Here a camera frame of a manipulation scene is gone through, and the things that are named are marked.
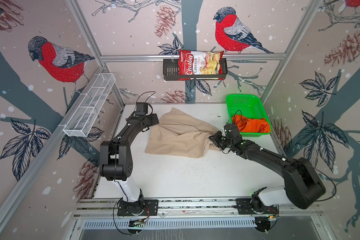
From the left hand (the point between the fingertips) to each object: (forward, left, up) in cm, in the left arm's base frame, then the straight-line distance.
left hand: (154, 119), depth 93 cm
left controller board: (-53, +4, -16) cm, 55 cm away
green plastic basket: (+16, -70, -13) cm, 73 cm away
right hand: (-14, -32, -3) cm, 35 cm away
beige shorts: (-7, -17, -8) cm, 20 cm away
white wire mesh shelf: (-4, +32, +17) cm, 37 cm away
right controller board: (-54, -56, -13) cm, 79 cm away
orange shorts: (-4, -60, -1) cm, 60 cm away
